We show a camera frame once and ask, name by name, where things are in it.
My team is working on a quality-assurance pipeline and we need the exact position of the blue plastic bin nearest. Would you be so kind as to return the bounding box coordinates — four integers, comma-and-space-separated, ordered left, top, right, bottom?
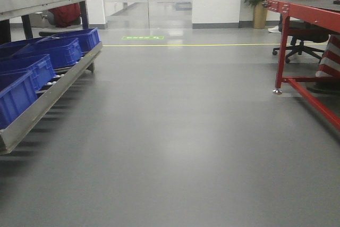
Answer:
1, 71, 37, 129

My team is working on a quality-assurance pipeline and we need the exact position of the red bag behind rack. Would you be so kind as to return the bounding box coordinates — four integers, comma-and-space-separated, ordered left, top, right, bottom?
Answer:
46, 3, 81, 28

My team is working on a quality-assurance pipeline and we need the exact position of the grey metal roller rack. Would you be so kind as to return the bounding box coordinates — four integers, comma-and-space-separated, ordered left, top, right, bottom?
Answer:
1, 0, 103, 154

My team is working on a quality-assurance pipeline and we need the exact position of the black office chair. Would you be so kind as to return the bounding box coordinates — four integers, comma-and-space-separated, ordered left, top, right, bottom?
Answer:
285, 21, 331, 63

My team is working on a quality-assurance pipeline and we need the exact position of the red white striped barrier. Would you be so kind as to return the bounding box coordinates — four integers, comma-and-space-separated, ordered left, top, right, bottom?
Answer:
316, 35, 339, 82

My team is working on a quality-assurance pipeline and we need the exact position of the blue plastic bin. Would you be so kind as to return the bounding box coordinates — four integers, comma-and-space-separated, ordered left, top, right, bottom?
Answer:
39, 28, 100, 53
1, 71, 37, 129
1, 54, 56, 91
12, 38, 83, 69

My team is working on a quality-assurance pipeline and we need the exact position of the red metal table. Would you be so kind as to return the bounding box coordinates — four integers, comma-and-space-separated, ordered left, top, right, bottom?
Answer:
265, 0, 339, 129

